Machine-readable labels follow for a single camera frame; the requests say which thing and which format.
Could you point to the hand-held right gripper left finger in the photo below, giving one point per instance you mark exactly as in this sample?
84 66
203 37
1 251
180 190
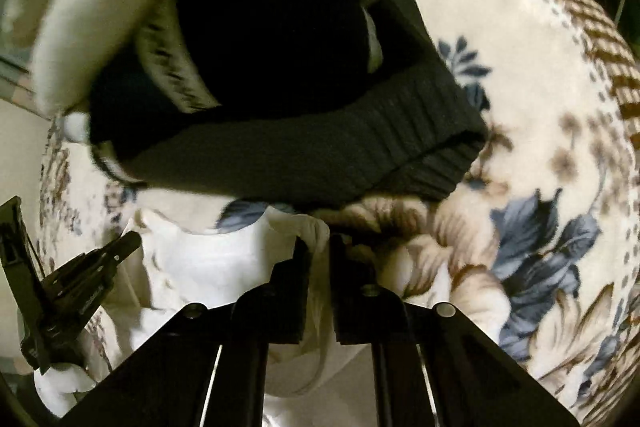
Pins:
295 287

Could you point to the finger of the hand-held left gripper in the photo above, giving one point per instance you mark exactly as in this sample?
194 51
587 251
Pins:
15 227
115 252

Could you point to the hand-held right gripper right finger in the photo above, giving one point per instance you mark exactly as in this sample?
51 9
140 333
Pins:
345 287

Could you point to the white shirt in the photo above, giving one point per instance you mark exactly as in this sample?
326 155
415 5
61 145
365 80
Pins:
200 267

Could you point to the person's left hand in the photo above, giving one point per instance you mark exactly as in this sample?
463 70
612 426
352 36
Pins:
60 389

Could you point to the dark ribbed knit sweater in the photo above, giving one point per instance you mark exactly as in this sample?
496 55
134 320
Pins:
300 157

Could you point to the teal striped curtain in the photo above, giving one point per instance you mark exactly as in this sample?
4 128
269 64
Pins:
15 77

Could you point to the floral fleece blanket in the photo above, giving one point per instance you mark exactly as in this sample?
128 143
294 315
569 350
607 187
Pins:
525 132

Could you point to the black garment with patterned band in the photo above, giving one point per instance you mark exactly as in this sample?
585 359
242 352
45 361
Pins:
270 7

